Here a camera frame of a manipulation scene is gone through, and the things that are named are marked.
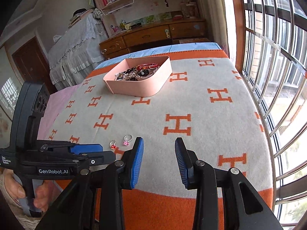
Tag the pink bed sheet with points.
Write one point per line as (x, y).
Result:
(56, 104)

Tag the person's left hand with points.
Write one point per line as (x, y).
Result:
(16, 191)

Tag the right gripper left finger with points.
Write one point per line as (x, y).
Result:
(96, 194)

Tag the pink jewelry tray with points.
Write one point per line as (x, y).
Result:
(151, 73)

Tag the white lace cloth cover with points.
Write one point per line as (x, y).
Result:
(77, 53)

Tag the silver leaf brooch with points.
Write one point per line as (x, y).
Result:
(124, 76)

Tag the wooden desk with drawers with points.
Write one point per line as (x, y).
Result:
(153, 35)

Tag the dark wooden door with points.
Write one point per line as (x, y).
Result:
(32, 64)

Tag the blue plant-print sheet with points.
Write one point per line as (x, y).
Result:
(160, 50)

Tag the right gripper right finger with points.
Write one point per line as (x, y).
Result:
(243, 207)

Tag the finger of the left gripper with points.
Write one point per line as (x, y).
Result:
(86, 148)
(90, 159)

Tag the orange H-pattern blanket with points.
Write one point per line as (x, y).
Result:
(205, 102)

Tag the beige curtain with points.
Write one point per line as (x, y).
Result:
(220, 18)

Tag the metal window grille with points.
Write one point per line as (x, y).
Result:
(274, 68)

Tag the wooden bookshelf with books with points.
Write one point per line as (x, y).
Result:
(115, 13)

